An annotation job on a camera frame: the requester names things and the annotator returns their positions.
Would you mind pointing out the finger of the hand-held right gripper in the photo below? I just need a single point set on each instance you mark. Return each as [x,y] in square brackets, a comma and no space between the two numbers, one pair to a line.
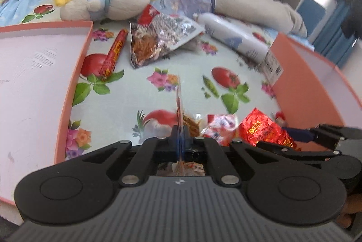
[297,134]
[299,154]

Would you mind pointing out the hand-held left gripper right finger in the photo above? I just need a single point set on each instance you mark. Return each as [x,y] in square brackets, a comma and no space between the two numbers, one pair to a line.
[185,137]

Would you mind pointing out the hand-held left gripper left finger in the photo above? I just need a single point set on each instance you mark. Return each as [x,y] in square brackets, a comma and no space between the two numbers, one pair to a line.
[176,136]

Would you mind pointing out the red label clear snack packet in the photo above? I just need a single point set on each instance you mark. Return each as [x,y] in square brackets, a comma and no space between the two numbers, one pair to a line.
[179,106]

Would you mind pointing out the red foil snack packet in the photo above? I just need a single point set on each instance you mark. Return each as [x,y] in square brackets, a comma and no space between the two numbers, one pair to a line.
[265,129]

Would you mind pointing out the pink cardboard box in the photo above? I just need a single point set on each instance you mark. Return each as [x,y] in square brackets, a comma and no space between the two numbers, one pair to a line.
[311,83]

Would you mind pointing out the person's right hand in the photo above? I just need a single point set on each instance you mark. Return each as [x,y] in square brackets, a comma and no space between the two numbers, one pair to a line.
[352,211]

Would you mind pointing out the red white snack packet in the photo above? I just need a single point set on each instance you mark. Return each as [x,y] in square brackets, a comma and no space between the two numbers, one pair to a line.
[220,127]

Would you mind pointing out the fruit printed cloth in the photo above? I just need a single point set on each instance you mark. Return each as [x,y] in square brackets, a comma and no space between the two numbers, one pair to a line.
[192,66]

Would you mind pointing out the clear snack packet with barcode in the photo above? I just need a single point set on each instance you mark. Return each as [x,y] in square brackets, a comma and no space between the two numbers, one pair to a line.
[158,38]

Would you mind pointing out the red sausage stick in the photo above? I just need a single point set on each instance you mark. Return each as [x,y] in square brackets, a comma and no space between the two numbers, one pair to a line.
[116,52]

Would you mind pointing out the blue curtain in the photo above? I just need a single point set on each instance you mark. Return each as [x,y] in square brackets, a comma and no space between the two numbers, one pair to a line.
[336,35]

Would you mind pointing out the white spray bottle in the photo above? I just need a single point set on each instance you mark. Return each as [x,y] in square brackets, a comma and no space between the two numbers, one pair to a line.
[234,35]

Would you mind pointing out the blue chair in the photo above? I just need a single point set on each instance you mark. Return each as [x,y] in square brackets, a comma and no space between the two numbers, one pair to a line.
[309,14]

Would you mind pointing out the pink cardboard box lid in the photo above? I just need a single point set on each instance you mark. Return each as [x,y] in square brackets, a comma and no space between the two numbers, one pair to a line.
[34,89]

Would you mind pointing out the light blue bedsheet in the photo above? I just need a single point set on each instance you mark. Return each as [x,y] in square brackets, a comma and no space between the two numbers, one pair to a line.
[11,10]

